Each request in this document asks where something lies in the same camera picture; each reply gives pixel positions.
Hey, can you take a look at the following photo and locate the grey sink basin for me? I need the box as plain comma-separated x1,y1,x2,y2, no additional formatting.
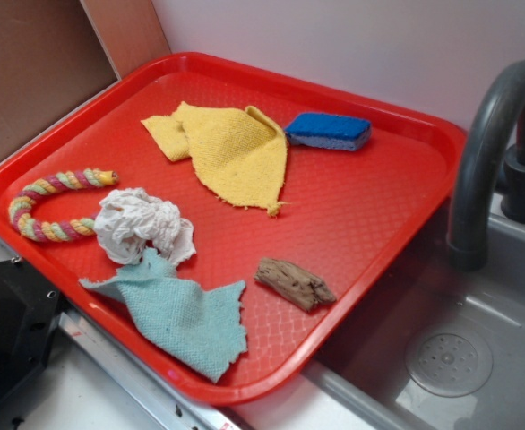
304,208,525,429

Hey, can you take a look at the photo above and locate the blue sponge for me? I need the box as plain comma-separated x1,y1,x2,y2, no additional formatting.
284,112,372,151

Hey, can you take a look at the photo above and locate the brown wood chip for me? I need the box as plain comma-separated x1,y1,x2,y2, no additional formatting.
254,257,337,313

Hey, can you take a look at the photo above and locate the red plastic tray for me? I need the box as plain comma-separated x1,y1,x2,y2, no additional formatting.
0,53,465,405

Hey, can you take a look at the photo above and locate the grey faucet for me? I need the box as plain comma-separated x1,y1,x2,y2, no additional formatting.
447,60,525,271

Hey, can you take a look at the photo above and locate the multicolour rope toy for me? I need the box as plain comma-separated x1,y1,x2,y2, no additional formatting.
8,168,119,243

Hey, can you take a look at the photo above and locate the crumpled white paper towel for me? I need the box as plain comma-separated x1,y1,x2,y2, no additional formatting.
94,187,196,266

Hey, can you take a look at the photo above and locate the brown cardboard panel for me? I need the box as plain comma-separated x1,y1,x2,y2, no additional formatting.
0,1,170,162

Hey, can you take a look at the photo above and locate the black box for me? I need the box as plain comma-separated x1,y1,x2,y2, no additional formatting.
0,260,61,408

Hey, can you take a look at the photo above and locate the sink drain cover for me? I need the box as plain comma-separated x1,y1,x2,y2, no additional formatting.
405,328,494,398

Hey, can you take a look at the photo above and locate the yellow cloth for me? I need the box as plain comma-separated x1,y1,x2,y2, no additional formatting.
141,102,288,217

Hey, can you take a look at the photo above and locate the light blue cloth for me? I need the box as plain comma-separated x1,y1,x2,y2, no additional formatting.
80,247,247,383

